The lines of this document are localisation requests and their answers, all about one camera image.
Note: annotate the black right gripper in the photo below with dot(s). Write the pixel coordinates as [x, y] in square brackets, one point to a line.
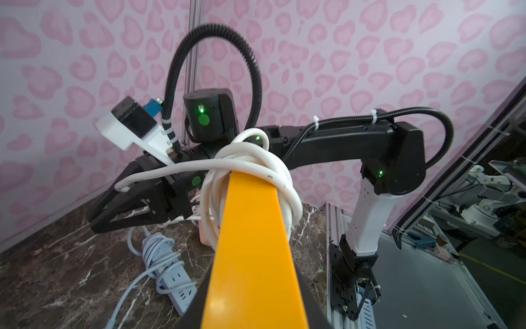
[128, 204]

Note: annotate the aluminium corner frame post right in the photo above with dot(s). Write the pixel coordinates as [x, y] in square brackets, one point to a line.
[195, 16]

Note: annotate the yellow power strip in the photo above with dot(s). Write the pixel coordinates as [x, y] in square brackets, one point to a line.
[253, 282]

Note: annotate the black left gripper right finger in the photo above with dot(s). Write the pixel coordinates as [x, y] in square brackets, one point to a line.
[315, 316]

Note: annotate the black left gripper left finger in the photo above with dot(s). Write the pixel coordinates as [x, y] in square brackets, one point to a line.
[193, 317]

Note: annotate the pink power strip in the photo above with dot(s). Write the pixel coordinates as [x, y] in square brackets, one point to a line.
[202, 235]

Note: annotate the light blue power strip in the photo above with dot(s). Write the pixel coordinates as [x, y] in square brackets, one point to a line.
[166, 267]

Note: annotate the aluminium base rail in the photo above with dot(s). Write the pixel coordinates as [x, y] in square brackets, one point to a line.
[350, 285]

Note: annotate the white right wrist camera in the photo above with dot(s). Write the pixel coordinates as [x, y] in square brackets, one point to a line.
[130, 123]

